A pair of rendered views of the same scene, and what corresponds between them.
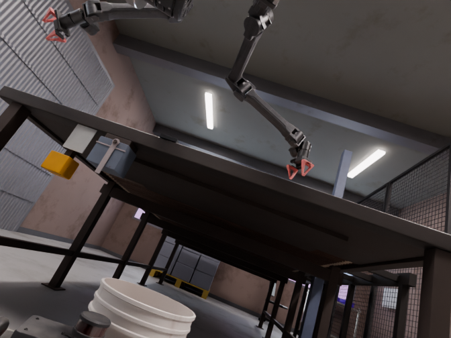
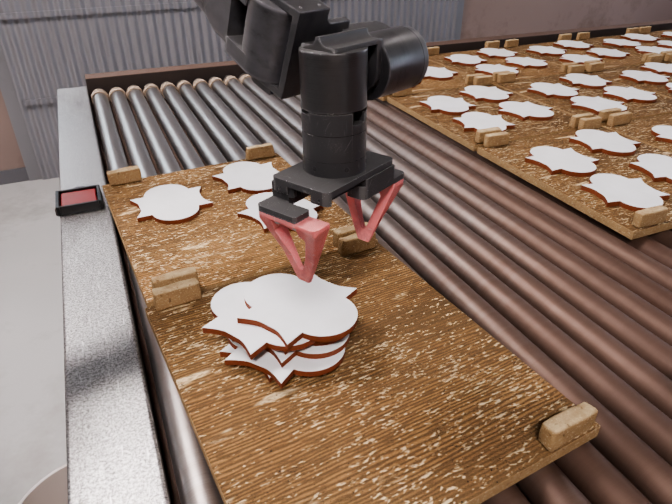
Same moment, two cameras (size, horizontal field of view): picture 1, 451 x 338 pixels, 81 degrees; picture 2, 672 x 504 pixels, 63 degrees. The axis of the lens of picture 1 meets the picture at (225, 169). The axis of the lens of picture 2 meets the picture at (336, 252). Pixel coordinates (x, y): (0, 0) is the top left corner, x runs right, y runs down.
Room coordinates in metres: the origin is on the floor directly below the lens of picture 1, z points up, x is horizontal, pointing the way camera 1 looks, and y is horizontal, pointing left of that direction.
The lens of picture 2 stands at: (0.95, -0.73, 1.36)
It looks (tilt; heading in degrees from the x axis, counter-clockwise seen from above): 32 degrees down; 56
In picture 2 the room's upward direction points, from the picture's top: straight up
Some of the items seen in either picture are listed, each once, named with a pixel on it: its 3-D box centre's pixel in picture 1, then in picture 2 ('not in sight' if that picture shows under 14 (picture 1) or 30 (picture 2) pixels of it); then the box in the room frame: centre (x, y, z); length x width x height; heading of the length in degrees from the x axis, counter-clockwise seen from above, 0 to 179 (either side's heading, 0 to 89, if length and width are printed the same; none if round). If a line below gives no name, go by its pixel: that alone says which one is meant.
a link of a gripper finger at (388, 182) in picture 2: (294, 170); (356, 204); (1.24, -0.34, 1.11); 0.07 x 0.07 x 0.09; 18
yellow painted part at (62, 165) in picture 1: (71, 149); not in sight; (1.12, 0.64, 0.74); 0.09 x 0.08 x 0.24; 80
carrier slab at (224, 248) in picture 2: not in sight; (227, 213); (1.26, 0.06, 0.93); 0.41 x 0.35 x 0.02; 84
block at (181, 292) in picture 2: not in sight; (176, 293); (1.09, -0.15, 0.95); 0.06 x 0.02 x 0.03; 175
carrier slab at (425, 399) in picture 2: not in sight; (343, 364); (1.21, -0.36, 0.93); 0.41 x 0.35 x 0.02; 85
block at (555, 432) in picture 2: not in sight; (567, 425); (1.33, -0.56, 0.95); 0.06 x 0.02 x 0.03; 175
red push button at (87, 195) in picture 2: not in sight; (79, 200); (1.06, 0.27, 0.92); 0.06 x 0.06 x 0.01; 80
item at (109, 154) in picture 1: (111, 157); not in sight; (1.09, 0.46, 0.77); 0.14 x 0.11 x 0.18; 80
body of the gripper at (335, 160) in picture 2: (302, 157); (334, 146); (1.21, -0.35, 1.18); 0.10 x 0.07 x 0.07; 18
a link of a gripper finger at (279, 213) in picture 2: (303, 167); (312, 231); (1.17, -0.36, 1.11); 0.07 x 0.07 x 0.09; 18
